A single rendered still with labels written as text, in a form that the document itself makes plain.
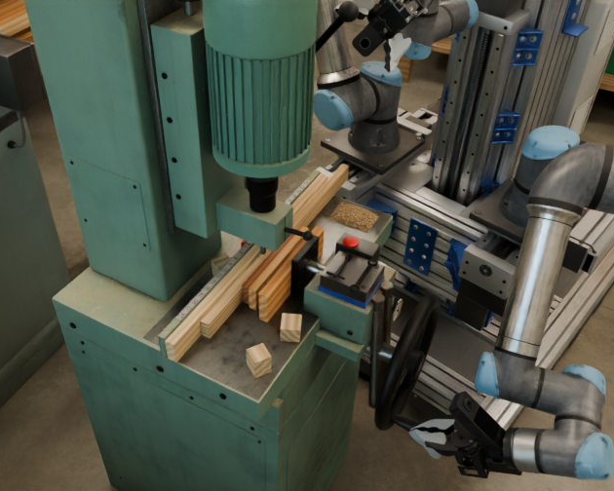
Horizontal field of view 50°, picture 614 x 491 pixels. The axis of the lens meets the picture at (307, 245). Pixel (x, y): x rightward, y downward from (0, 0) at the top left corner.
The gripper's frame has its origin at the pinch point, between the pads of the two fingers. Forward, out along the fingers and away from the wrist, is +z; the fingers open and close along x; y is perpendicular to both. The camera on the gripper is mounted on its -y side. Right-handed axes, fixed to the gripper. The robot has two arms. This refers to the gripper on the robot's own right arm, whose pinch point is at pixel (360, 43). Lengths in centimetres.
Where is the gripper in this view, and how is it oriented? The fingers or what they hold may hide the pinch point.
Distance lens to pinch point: 128.4
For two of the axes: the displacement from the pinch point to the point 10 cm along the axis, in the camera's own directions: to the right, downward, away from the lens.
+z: -4.7, 5.7, -6.7
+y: 5.7, -3.8, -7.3
